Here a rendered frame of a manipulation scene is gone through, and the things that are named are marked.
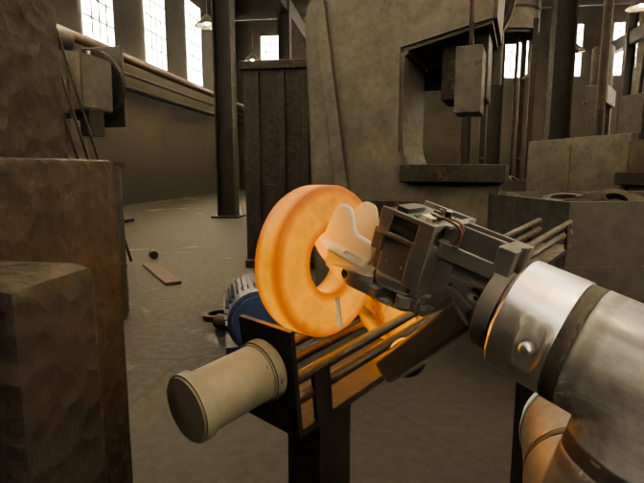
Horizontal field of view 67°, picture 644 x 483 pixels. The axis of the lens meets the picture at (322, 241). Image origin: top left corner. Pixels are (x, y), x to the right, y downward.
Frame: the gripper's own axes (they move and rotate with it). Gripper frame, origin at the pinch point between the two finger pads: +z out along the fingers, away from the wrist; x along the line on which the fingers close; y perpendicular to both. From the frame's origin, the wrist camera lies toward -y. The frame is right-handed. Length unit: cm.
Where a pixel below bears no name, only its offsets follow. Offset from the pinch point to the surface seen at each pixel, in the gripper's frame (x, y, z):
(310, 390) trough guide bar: 5.8, -11.7, -7.2
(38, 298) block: 28.1, 1.6, -3.7
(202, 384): 16.3, -8.6, -4.4
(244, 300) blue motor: -91, -85, 113
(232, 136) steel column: -495, -131, 662
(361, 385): -2.5, -14.2, -7.6
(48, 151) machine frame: 18.1, 3.0, 24.1
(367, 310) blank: -7.4, -8.7, -2.8
